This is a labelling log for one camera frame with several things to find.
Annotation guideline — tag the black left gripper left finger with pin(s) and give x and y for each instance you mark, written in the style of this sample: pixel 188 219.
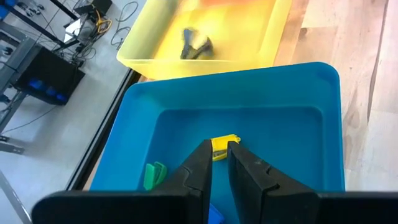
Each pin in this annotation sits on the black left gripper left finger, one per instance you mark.
pixel 199 174

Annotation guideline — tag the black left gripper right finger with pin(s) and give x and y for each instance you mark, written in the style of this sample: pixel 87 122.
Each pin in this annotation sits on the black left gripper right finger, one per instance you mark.
pixel 255 186

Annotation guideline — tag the yellow staple remover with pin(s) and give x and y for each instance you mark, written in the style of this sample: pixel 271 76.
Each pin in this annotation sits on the yellow staple remover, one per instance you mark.
pixel 222 144

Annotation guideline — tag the green staple remover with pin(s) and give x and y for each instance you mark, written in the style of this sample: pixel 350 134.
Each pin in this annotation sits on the green staple remover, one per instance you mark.
pixel 150 177

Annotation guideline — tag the black stapler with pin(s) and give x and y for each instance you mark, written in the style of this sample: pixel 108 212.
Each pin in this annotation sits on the black stapler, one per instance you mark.
pixel 199 49

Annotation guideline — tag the blue plastic bin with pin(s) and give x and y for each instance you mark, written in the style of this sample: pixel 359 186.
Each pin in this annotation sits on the blue plastic bin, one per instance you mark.
pixel 248 118

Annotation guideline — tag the yellow translucent plastic bin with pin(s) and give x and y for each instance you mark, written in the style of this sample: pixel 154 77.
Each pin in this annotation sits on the yellow translucent plastic bin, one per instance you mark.
pixel 242 31

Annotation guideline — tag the black computer tower blue lights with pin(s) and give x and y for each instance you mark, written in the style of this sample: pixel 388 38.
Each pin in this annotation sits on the black computer tower blue lights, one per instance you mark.
pixel 46 74

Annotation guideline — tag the grey-legged workbench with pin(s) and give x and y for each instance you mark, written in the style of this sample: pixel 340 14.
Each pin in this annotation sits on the grey-legged workbench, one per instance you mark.
pixel 15 62

